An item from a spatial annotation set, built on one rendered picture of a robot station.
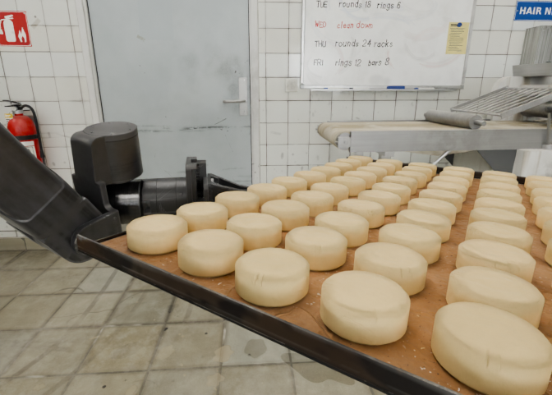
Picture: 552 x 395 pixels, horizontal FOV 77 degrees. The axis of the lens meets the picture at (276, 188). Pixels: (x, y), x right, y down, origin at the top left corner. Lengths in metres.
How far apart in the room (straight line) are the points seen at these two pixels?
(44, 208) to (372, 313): 0.31
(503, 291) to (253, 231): 0.18
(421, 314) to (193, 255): 0.15
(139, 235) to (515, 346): 0.25
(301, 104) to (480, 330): 2.28
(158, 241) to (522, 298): 0.25
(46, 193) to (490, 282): 0.37
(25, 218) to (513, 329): 0.37
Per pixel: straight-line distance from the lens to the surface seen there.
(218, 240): 0.27
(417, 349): 0.21
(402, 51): 2.60
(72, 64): 2.66
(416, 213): 0.37
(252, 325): 0.21
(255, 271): 0.22
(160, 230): 0.30
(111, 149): 0.43
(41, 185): 0.39
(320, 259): 0.26
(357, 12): 2.53
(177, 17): 2.51
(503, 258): 0.30
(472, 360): 0.19
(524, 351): 0.20
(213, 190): 0.44
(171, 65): 2.49
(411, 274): 0.25
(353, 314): 0.20
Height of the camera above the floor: 1.14
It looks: 16 degrees down
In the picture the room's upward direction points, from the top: straight up
